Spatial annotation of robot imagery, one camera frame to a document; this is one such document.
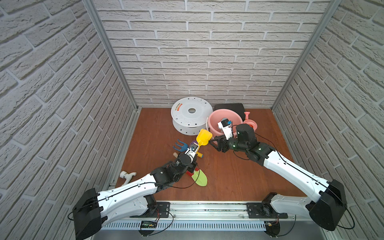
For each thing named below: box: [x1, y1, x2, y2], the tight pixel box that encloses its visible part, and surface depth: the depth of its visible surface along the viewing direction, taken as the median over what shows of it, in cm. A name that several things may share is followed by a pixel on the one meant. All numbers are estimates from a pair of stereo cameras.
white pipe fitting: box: [119, 170, 137, 186], surface depth 85 cm
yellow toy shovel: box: [196, 128, 213, 158], surface depth 77 cm
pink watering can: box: [243, 111, 258, 131], surface depth 98 cm
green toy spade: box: [191, 169, 208, 187], surface depth 85 cm
